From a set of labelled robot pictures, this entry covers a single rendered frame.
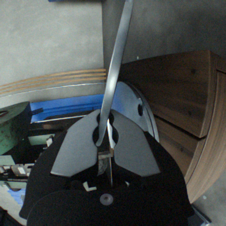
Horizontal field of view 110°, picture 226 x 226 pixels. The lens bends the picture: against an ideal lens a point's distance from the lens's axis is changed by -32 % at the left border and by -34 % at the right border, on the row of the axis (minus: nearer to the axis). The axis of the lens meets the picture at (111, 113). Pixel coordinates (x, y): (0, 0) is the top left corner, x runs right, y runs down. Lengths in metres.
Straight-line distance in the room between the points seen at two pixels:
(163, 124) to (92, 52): 1.92
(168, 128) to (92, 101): 1.86
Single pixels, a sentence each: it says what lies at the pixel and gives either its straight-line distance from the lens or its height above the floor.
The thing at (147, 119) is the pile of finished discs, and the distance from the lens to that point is 0.19.
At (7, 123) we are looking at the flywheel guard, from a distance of 0.85.
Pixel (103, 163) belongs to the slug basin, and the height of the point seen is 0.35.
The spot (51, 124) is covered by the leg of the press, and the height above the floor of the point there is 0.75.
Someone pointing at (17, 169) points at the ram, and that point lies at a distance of 1.17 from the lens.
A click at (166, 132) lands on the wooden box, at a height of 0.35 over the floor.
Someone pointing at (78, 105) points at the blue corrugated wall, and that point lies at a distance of 1.98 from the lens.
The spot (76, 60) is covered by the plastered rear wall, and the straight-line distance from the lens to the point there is 1.99.
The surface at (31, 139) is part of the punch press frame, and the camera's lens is 1.22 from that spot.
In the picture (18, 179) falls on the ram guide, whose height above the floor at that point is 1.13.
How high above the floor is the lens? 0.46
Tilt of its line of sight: 15 degrees down
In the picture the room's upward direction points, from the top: 97 degrees counter-clockwise
